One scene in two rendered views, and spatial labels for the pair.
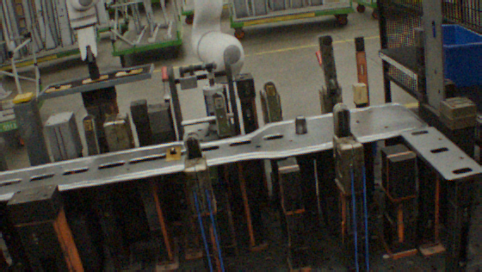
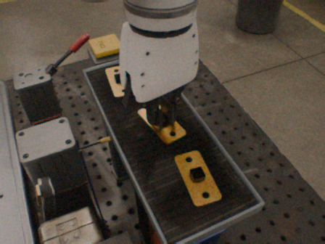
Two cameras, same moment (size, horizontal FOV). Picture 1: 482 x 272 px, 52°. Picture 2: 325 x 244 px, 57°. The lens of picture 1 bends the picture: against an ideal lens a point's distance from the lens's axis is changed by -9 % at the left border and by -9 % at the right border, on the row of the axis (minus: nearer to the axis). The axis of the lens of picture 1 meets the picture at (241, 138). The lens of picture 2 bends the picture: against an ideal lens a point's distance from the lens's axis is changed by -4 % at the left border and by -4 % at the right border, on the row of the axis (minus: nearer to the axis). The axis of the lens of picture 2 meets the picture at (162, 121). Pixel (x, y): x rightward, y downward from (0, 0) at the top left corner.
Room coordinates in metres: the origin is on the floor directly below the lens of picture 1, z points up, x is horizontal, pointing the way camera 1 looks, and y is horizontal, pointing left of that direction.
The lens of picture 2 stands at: (1.52, 0.12, 1.52)
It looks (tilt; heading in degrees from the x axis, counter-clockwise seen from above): 47 degrees down; 68
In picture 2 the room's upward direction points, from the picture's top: straight up
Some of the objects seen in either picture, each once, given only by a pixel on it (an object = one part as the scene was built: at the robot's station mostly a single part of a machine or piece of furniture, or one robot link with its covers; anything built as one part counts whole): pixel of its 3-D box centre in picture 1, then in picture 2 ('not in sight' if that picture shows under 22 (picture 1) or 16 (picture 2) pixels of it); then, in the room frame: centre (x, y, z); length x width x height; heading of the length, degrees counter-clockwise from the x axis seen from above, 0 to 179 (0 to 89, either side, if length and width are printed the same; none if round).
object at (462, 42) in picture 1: (453, 53); not in sight; (1.55, -0.71, 1.09); 0.30 x 0.17 x 0.13; 177
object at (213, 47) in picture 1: (222, 66); not in sight; (1.82, 0.03, 1.09); 0.19 x 0.12 x 0.24; 26
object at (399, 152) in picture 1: (398, 202); not in sight; (1.15, -0.37, 0.84); 0.11 x 0.10 x 0.28; 3
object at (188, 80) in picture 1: (211, 139); not in sight; (1.52, 0.09, 0.94); 0.18 x 0.13 x 0.49; 93
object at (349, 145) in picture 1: (350, 205); not in sight; (1.12, -0.24, 0.87); 0.12 x 0.09 x 0.35; 3
